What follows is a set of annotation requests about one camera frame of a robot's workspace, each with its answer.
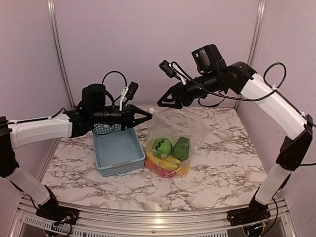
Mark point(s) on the right aluminium corner post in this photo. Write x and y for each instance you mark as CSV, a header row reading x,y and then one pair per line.
x,y
259,21

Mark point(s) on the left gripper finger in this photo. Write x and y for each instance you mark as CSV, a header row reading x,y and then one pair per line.
x,y
133,122
138,111

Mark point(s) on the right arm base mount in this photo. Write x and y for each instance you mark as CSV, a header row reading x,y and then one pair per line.
x,y
253,213

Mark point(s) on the orange toy fruit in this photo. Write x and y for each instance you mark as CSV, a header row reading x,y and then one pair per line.
x,y
149,164

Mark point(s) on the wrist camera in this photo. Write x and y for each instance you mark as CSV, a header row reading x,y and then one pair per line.
x,y
96,96
209,59

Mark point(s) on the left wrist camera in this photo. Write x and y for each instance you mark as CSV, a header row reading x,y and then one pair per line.
x,y
96,96

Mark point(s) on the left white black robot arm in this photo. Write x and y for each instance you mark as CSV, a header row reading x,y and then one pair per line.
x,y
68,124

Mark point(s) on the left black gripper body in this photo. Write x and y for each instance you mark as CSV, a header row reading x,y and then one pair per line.
x,y
98,115

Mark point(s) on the left aluminium corner post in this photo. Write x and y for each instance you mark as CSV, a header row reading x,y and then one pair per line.
x,y
59,53

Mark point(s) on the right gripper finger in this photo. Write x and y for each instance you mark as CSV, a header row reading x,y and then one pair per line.
x,y
173,104
169,97

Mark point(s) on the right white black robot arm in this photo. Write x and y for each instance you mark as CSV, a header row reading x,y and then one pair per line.
x,y
244,81

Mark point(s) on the aluminium front frame rail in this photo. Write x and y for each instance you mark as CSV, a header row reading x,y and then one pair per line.
x,y
102,222

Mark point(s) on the yellow toy pear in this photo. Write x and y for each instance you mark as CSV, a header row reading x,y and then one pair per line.
x,y
183,169

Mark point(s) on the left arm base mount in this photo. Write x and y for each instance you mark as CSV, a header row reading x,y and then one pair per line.
x,y
59,214

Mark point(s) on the blue-grey perforated plastic basket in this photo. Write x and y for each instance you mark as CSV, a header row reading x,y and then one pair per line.
x,y
116,151

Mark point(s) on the red toy apple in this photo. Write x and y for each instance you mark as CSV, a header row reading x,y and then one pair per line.
x,y
165,173

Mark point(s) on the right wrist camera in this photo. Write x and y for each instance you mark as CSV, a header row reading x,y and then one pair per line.
x,y
209,59

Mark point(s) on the green toy watermelon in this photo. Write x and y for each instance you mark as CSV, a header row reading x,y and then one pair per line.
x,y
162,147

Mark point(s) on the clear zip top bag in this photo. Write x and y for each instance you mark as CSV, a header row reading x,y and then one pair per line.
x,y
173,124

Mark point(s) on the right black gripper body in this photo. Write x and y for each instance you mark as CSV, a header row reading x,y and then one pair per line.
x,y
211,84

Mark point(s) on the aluminium corner post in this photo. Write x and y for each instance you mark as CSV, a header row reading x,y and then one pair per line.
x,y
259,21
59,53

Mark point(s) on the yellow toy banana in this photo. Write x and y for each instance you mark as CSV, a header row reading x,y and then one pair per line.
x,y
168,163

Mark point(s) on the green toy pepper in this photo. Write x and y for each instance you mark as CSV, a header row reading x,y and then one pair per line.
x,y
181,149

